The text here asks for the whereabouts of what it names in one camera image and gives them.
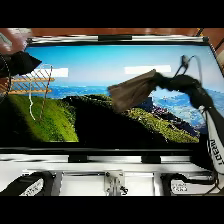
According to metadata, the silver frame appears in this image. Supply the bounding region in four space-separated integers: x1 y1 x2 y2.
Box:
0 33 224 197

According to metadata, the light brown garment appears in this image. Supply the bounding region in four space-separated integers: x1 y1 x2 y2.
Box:
107 68 158 114

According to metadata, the black cable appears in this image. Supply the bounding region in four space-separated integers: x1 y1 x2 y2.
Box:
169 171 222 197
173 54 205 84

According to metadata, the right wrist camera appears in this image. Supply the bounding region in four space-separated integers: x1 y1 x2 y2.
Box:
180 54 190 69

